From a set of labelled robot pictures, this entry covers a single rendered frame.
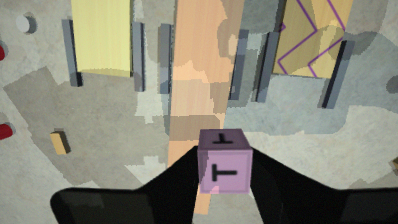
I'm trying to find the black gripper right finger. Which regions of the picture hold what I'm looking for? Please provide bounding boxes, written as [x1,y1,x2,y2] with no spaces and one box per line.
[250,146,398,224]

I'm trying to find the purple cube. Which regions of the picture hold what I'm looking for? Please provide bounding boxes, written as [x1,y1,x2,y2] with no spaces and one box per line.
[197,129,252,194]

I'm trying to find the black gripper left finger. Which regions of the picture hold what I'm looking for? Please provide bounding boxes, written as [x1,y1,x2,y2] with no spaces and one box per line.
[50,145,199,224]

